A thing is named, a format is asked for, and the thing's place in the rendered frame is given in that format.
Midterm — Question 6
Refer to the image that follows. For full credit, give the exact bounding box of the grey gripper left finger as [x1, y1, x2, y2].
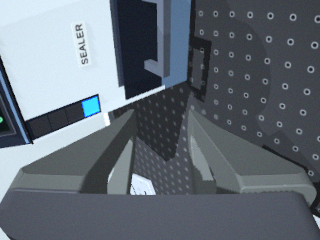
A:
[7, 109, 137, 194]

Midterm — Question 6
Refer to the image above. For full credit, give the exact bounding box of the dark patterned carpet floor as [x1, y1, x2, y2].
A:
[107, 0, 320, 218]

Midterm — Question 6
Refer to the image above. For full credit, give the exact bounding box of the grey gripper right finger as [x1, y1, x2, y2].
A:
[187, 109, 317, 207]

